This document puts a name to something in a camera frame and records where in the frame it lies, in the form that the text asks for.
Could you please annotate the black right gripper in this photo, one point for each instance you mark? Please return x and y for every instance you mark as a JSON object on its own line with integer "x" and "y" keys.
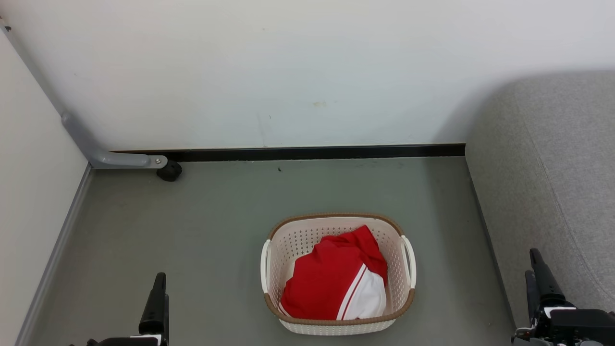
{"x": 581, "y": 327}

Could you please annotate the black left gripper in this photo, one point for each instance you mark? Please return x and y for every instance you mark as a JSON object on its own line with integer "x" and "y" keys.
{"x": 129, "y": 341}

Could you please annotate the red garment with white panel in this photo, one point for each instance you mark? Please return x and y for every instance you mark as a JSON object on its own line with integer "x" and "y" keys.
{"x": 326, "y": 278}

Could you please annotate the grey fabric sofa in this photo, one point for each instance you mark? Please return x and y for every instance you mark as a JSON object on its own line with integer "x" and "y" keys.
{"x": 552, "y": 168}

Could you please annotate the grey skirting strip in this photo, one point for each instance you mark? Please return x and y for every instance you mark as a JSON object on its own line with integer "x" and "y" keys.
{"x": 55, "y": 259}

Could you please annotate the black caster wheel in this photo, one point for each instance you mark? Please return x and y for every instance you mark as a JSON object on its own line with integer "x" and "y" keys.
{"x": 169, "y": 172}

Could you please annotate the white perforated basket brown rim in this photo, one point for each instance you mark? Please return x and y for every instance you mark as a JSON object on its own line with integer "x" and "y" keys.
{"x": 298, "y": 240}

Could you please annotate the black baseboard strip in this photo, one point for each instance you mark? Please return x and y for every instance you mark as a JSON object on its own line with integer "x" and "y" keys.
{"x": 312, "y": 153}

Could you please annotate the grey metal leg bracket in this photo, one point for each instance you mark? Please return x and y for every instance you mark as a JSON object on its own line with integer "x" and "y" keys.
{"x": 110, "y": 158}

